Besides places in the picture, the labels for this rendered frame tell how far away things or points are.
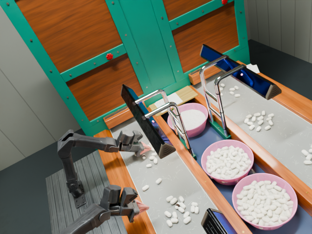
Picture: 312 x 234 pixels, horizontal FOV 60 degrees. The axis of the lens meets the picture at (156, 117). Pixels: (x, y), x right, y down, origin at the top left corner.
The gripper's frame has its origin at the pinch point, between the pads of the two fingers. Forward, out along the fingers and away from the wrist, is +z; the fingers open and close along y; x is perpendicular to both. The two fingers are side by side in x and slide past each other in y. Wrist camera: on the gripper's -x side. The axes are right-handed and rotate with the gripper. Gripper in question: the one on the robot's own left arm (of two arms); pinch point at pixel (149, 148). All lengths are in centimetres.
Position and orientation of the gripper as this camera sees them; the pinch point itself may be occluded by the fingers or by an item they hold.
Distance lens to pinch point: 166.2
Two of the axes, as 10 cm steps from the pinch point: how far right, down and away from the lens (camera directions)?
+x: -3.5, 8.5, 3.9
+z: 8.6, 1.3, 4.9
